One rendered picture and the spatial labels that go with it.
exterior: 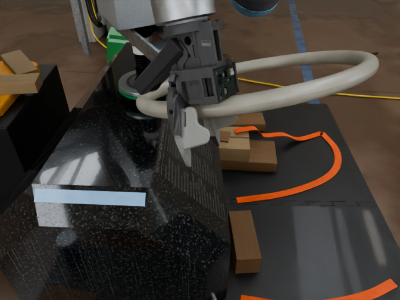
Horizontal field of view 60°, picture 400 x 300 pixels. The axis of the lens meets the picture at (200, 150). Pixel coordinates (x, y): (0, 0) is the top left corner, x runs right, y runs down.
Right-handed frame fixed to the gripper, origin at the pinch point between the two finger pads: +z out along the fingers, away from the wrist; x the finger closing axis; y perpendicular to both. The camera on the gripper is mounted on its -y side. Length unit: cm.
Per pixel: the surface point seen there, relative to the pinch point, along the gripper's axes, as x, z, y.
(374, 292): 98, 110, 12
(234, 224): 87, 78, -51
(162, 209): 20.5, 28.0, -32.5
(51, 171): 9, 13, -62
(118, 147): 28, 12, -53
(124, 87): 50, -3, -66
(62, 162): 14, 12, -63
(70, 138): 23, 8, -69
